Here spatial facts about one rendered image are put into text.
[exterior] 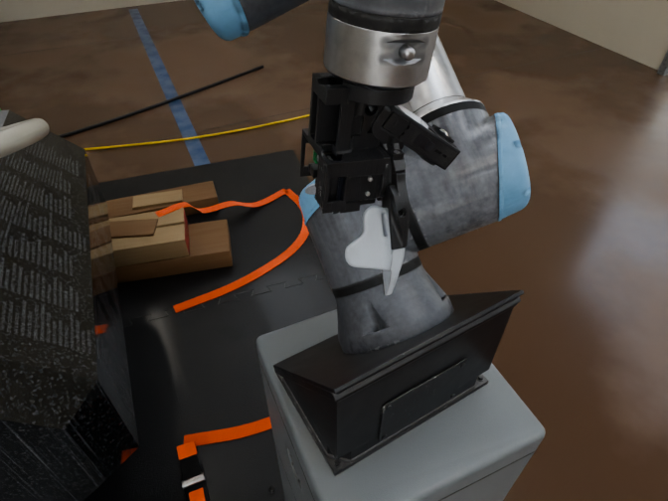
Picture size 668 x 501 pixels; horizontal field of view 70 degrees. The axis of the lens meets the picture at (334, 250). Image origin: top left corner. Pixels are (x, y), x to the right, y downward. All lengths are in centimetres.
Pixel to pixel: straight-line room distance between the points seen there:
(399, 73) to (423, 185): 32
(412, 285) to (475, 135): 23
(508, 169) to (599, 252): 203
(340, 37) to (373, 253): 19
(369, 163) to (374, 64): 9
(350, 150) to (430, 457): 56
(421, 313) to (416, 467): 27
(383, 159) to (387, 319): 31
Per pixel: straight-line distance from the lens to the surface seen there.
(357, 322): 71
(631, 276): 265
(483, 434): 89
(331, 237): 71
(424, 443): 86
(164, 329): 214
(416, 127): 46
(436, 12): 40
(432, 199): 69
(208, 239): 234
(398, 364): 65
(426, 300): 71
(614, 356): 227
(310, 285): 219
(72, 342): 134
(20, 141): 79
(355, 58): 39
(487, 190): 70
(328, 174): 42
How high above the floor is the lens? 162
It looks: 43 degrees down
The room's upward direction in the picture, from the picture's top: straight up
